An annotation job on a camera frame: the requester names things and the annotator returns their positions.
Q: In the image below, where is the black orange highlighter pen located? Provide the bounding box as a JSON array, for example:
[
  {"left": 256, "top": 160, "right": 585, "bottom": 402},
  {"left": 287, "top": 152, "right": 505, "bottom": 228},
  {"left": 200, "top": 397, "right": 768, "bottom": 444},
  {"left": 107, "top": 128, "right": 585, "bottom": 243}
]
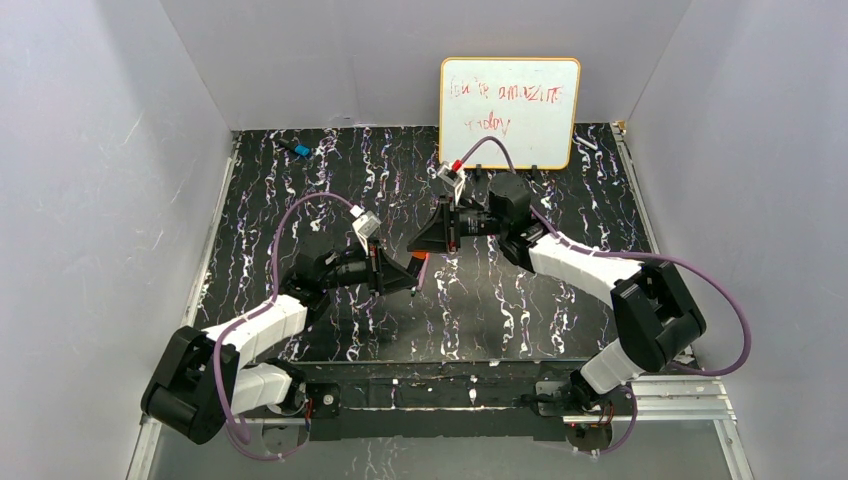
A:
[{"left": 406, "top": 255, "right": 424, "bottom": 278}]

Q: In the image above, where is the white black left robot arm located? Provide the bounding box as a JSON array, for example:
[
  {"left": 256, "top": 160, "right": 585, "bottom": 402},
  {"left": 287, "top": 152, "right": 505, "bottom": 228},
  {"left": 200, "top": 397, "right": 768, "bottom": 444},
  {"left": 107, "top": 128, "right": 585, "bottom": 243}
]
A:
[{"left": 140, "top": 239, "right": 427, "bottom": 445}]

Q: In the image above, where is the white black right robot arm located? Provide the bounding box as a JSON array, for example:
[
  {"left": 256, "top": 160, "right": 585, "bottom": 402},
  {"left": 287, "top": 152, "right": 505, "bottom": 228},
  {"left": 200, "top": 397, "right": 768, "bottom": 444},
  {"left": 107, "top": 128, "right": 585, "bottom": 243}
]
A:
[{"left": 407, "top": 173, "right": 706, "bottom": 410}]

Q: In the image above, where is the pink white pen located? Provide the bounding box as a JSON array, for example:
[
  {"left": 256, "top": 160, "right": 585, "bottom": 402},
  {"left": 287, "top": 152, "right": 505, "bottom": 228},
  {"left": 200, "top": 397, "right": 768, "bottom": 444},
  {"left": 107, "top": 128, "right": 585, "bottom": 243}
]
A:
[{"left": 416, "top": 256, "right": 430, "bottom": 293}]

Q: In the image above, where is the small white pen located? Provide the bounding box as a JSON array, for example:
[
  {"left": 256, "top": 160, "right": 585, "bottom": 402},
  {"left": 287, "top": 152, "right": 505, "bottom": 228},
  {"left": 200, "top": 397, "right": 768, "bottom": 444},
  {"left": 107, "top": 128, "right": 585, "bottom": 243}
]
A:
[{"left": 574, "top": 136, "right": 599, "bottom": 151}]

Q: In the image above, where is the blue black marker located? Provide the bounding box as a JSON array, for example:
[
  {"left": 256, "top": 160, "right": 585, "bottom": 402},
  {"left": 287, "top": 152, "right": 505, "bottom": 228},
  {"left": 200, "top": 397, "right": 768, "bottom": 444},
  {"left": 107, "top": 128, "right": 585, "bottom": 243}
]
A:
[{"left": 278, "top": 139, "right": 312, "bottom": 158}]

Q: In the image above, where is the orange framed whiteboard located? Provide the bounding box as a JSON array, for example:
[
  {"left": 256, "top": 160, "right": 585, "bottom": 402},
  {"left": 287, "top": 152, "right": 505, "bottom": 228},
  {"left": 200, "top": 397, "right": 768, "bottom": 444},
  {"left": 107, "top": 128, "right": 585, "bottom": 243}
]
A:
[{"left": 439, "top": 57, "right": 581, "bottom": 170}]

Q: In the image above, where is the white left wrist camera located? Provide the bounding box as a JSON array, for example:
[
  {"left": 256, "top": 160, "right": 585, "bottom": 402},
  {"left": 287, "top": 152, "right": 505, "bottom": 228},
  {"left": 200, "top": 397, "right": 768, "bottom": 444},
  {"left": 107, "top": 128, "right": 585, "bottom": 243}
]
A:
[{"left": 349, "top": 205, "right": 381, "bottom": 252}]

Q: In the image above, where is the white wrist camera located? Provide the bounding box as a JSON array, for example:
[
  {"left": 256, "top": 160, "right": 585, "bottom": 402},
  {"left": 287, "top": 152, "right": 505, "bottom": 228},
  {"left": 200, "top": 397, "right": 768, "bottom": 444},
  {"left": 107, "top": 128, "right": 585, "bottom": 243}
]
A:
[
  {"left": 349, "top": 205, "right": 381, "bottom": 252},
  {"left": 436, "top": 159, "right": 466, "bottom": 205}
]

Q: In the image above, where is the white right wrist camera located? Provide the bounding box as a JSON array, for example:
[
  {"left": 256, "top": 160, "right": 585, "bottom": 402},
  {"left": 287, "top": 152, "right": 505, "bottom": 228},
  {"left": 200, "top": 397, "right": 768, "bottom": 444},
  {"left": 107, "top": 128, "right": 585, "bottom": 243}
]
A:
[{"left": 436, "top": 159, "right": 466, "bottom": 205}]

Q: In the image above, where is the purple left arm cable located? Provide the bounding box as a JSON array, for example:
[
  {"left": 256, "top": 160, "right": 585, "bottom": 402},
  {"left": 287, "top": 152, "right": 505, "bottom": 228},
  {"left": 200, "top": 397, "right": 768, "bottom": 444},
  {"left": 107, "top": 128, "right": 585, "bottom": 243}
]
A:
[{"left": 208, "top": 192, "right": 359, "bottom": 463}]

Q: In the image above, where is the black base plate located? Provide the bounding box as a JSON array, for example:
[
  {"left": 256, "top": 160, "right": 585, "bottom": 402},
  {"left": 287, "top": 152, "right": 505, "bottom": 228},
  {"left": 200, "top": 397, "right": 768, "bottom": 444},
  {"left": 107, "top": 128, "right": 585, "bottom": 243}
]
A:
[{"left": 295, "top": 360, "right": 635, "bottom": 449}]

